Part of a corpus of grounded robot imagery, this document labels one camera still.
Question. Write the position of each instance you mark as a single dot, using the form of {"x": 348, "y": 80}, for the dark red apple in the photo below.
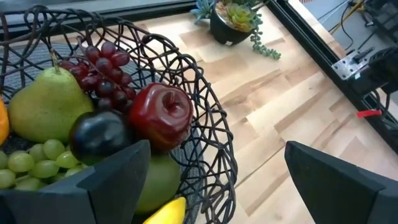
{"x": 158, "y": 121}

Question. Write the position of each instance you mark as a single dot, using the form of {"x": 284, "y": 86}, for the red grapes bunch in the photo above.
{"x": 104, "y": 65}

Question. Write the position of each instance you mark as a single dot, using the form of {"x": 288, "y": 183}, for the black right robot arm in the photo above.
{"x": 387, "y": 68}

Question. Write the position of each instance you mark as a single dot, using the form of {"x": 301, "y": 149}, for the green pear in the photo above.
{"x": 46, "y": 105}

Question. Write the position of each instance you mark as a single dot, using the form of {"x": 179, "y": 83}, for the yellow banana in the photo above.
{"x": 168, "y": 214}

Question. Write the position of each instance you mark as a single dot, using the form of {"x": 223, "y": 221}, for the succulent plant in black pot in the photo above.
{"x": 230, "y": 29}

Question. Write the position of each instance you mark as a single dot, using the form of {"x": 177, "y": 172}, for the orange mango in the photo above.
{"x": 3, "y": 124}

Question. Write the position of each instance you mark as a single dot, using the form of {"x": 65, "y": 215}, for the green grapes bunch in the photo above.
{"x": 20, "y": 161}

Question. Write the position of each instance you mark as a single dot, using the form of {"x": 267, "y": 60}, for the black aluminium table frame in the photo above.
{"x": 311, "y": 40}

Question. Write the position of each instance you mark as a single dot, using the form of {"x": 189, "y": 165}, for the silver metal bracket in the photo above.
{"x": 349, "y": 67}

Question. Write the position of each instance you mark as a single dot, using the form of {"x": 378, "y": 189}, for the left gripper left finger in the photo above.
{"x": 62, "y": 205}

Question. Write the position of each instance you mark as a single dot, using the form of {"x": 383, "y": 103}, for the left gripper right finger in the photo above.
{"x": 335, "y": 193}

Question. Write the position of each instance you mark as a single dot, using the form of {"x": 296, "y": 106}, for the black plum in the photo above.
{"x": 96, "y": 133}

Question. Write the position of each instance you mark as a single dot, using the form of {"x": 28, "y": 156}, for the green apple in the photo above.
{"x": 158, "y": 183}

